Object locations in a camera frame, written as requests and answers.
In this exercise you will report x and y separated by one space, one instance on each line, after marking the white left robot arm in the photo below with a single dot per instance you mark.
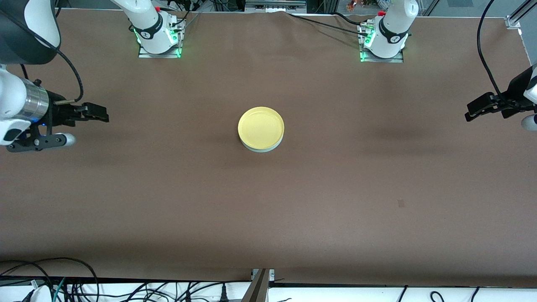
392 25

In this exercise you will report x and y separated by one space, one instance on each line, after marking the black power plug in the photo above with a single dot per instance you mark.
224 293

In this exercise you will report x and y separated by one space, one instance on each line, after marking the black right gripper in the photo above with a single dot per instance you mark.
58 112

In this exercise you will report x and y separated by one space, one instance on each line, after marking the pale green round plate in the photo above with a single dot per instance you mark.
262 150

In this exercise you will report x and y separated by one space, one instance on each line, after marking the metal frame post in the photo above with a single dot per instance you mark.
259 287

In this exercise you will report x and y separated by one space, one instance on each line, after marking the aluminium corner frame profile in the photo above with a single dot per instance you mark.
518 14

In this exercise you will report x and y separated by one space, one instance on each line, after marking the yellow round plate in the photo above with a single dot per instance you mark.
261 128

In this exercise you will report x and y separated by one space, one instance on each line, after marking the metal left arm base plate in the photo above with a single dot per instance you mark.
396 59

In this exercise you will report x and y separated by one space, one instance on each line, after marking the aluminium crossbar profile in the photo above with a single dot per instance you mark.
272 5

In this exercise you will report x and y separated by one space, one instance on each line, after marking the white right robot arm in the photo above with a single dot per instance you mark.
12 96

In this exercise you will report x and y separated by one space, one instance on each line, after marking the white lower shelf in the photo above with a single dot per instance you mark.
335 296

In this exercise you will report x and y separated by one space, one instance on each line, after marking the brown table cover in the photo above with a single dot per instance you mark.
268 218

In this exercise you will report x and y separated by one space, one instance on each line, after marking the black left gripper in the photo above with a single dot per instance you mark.
515 89

